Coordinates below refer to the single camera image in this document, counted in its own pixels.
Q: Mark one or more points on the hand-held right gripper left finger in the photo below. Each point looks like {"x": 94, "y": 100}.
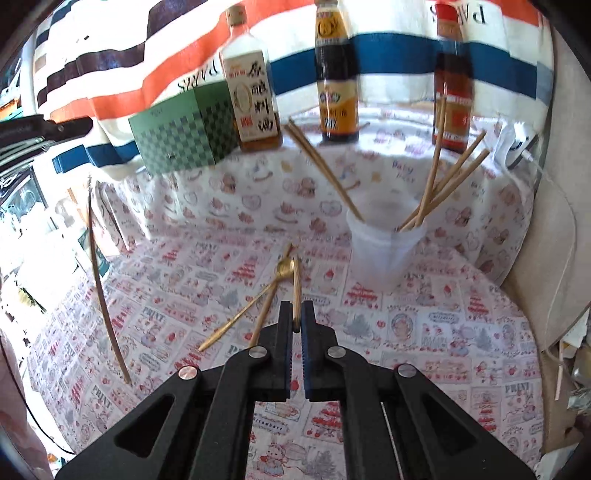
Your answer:
{"x": 289, "y": 364}

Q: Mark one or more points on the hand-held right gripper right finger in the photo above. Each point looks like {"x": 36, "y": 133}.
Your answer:
{"x": 305, "y": 369}

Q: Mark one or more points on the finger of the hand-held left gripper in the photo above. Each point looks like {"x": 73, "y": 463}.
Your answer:
{"x": 69, "y": 128}

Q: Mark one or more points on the wooden chopstick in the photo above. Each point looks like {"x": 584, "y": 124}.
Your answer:
{"x": 461, "y": 176}
{"x": 452, "y": 170}
{"x": 429, "y": 175}
{"x": 438, "y": 124}
{"x": 328, "y": 171}
{"x": 268, "y": 304}
{"x": 298, "y": 286}
{"x": 99, "y": 277}
{"x": 314, "y": 154}

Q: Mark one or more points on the translucent plastic cup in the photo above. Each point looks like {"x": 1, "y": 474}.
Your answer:
{"x": 383, "y": 258}

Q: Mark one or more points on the gold spoon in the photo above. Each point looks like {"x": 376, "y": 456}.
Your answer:
{"x": 285, "y": 267}

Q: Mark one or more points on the green checkered box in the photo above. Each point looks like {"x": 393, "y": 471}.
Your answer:
{"x": 184, "y": 138}

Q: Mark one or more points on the red patchwork-print tablecloth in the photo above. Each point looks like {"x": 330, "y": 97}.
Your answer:
{"x": 415, "y": 332}

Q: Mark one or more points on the white bear-print cloth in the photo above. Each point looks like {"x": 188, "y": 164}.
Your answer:
{"x": 277, "y": 198}

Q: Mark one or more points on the clear cooking wine bottle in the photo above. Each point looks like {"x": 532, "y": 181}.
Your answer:
{"x": 251, "y": 106}

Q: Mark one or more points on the beige wooden board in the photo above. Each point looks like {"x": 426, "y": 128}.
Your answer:
{"x": 540, "y": 277}

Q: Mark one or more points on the dark sauce bottle yellow label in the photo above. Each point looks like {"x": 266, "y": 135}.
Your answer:
{"x": 339, "y": 110}

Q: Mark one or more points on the red-capped brown oil bottle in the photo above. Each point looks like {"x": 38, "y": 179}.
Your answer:
{"x": 459, "y": 115}

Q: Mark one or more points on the white charging device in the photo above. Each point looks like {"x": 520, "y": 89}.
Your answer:
{"x": 517, "y": 143}

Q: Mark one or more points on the striped printed curtain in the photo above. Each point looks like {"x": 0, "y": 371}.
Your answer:
{"x": 392, "y": 50}

